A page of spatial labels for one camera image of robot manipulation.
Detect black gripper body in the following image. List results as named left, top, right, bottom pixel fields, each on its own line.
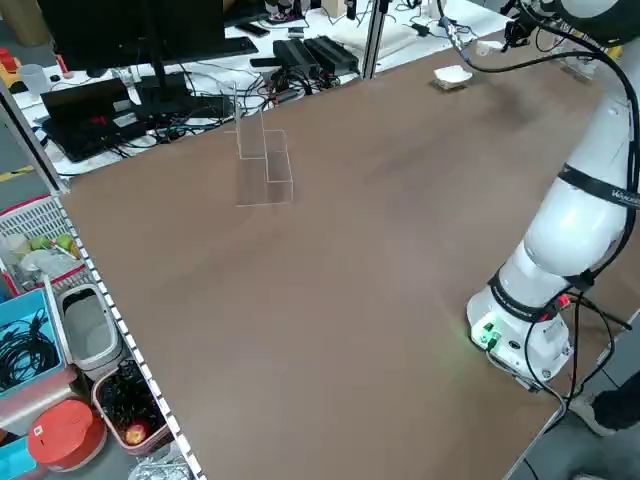
left=507, top=15, right=539, bottom=44

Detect clear stepped plastic holder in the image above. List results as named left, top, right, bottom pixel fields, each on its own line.
left=222, top=79, right=296, bottom=209

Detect clear acrylic bottle rack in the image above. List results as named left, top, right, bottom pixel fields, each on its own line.
left=557, top=52, right=599, bottom=85

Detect black power supply unit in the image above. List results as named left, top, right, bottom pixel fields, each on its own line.
left=272, top=38, right=321, bottom=72
left=303, top=35, right=360, bottom=71

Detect black smartphone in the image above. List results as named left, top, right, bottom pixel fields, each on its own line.
left=234, top=20, right=271, bottom=39

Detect black keyboard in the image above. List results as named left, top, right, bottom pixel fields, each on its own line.
left=223, top=35, right=260, bottom=57

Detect black computer monitor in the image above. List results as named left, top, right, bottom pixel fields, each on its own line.
left=37, top=0, right=226, bottom=109

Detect person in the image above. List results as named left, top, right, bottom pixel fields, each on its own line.
left=569, top=387, right=640, bottom=437

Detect translucent plastic cup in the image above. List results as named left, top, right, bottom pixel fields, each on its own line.
left=19, top=63, right=51, bottom=97

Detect brown cardboard box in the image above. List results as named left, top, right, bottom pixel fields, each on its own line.
left=3, top=0, right=51, bottom=49

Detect red yellow toy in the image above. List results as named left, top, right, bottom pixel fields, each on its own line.
left=0, top=47, right=24, bottom=94

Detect white grey waste bin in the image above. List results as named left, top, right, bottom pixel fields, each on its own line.
left=57, top=283, right=126, bottom=381

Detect white lattice plastic basket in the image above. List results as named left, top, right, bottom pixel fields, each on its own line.
left=0, top=194, right=86, bottom=296

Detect red apple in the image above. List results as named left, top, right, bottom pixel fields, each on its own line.
left=124, top=422, right=152, bottom=447

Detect pink plastic bin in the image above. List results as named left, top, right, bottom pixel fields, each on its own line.
left=91, top=358, right=175, bottom=457

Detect blue plastic bin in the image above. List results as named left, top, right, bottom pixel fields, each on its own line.
left=0, top=287, right=69, bottom=401

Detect crumpled silver foil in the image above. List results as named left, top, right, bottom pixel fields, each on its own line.
left=128, top=452, right=196, bottom=480

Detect red round lidded container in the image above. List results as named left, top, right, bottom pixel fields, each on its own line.
left=27, top=397, right=107, bottom=472

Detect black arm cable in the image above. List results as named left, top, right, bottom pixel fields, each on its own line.
left=434, top=0, right=640, bottom=306

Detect aluminium frame post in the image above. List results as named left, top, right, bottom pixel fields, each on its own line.
left=0, top=79, right=72, bottom=196
left=360, top=0, right=390, bottom=81

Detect tangled black desk cables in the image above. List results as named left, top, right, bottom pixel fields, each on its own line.
left=107, top=62, right=331, bottom=151

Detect black base cable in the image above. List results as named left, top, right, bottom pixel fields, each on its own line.
left=532, top=292, right=631, bottom=401

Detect slotted aluminium table rail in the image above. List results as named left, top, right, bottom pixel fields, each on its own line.
left=58, top=192, right=207, bottom=480

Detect black cable bundle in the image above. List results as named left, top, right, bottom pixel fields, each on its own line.
left=102, top=362, right=161, bottom=431
left=0, top=307, right=57, bottom=394

